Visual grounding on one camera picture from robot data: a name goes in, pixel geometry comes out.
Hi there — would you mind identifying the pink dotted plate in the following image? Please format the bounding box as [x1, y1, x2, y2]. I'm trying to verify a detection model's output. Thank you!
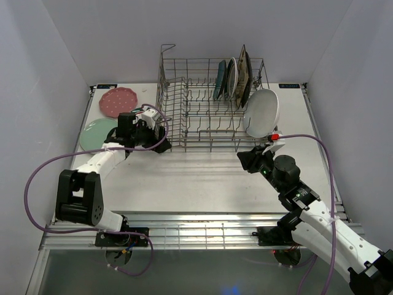
[98, 87, 138, 119]

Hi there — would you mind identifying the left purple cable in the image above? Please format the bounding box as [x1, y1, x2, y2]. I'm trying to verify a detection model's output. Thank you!
[23, 103, 169, 277]

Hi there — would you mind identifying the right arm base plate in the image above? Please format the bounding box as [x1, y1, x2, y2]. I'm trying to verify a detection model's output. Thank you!
[251, 226, 294, 246]

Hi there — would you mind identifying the black floral square plate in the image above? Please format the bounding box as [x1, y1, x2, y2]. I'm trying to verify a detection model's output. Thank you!
[241, 52, 253, 108]

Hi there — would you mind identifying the mint green plate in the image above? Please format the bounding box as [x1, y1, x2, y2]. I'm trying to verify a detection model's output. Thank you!
[79, 118, 117, 151]

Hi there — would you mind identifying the beige floral square plate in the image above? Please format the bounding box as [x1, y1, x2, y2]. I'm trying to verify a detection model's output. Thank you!
[235, 45, 248, 109]

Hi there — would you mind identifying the right corner logo sticker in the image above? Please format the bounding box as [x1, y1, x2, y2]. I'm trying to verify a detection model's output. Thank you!
[278, 83, 301, 89]

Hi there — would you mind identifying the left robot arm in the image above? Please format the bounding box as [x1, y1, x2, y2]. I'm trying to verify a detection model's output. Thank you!
[55, 108, 171, 246]

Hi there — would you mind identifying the purple cable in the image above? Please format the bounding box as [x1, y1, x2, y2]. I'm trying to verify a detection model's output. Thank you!
[278, 133, 336, 295]
[23, 103, 169, 277]

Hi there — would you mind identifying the teal square plate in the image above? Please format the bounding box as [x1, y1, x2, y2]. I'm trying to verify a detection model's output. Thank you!
[212, 60, 227, 101]

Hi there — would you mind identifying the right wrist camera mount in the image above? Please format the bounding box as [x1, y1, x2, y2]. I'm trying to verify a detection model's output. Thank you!
[262, 132, 286, 155]

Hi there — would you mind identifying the left corner logo sticker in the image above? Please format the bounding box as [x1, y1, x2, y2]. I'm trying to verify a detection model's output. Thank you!
[96, 84, 117, 90]

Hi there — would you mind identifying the grey wire dish rack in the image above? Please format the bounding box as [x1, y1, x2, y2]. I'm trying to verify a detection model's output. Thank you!
[156, 44, 270, 152]

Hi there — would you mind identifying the striped rim plate front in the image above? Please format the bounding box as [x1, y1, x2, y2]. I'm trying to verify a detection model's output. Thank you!
[225, 57, 238, 101]

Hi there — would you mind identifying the corner logo sticker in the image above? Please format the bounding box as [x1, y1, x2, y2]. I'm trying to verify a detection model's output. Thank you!
[278, 83, 301, 89]
[96, 84, 117, 90]

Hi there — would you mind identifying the white oval plate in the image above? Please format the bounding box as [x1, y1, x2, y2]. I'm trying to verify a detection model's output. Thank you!
[243, 88, 280, 138]

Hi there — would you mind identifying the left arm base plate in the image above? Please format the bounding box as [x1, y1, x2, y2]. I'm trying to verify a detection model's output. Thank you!
[94, 227, 149, 248]

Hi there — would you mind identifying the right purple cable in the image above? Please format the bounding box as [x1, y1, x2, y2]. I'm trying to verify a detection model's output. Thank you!
[278, 133, 336, 295]

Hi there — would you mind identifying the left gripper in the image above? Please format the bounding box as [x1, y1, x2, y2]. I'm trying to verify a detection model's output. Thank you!
[131, 119, 172, 154]

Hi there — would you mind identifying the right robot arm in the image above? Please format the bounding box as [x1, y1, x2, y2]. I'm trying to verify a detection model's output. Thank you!
[237, 146, 392, 294]

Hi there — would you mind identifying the striped rim plate rear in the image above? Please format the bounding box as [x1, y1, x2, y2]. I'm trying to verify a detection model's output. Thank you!
[131, 108, 144, 114]

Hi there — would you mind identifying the striped rim plate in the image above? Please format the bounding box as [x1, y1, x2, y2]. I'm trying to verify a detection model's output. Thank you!
[131, 108, 144, 114]
[225, 57, 238, 101]

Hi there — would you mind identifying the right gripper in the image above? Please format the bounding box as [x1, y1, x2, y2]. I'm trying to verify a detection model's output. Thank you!
[236, 144, 284, 193]

